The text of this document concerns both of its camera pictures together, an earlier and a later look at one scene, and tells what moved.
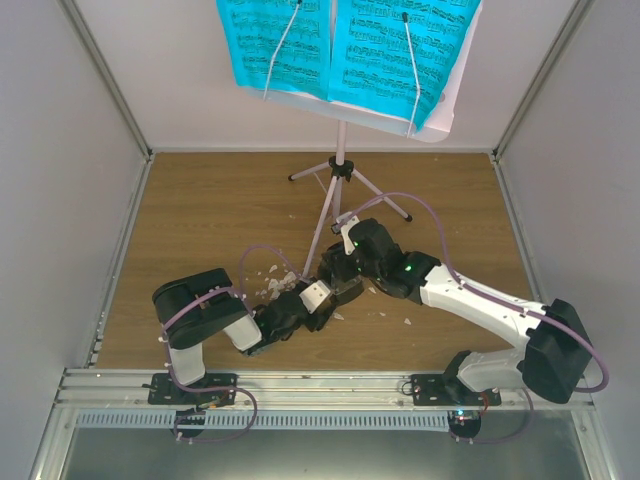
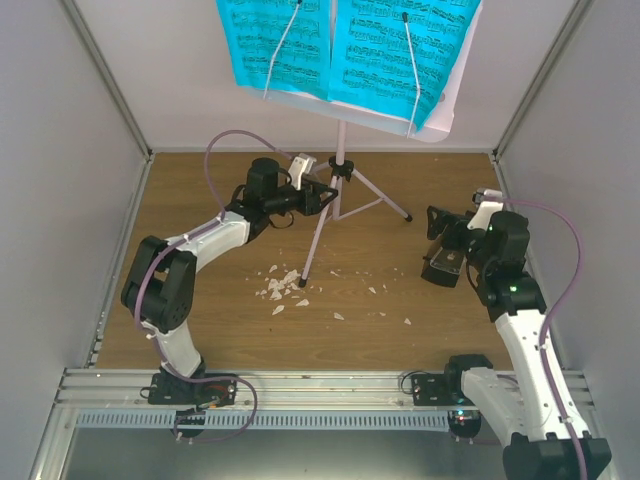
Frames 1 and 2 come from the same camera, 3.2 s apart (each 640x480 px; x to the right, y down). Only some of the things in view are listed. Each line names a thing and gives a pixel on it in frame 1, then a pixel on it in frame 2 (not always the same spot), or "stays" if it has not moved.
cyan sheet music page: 394,57 stays
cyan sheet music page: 279,44 stays
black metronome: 337,272 → 444,267
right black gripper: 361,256 → 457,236
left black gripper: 319,320 → 311,204
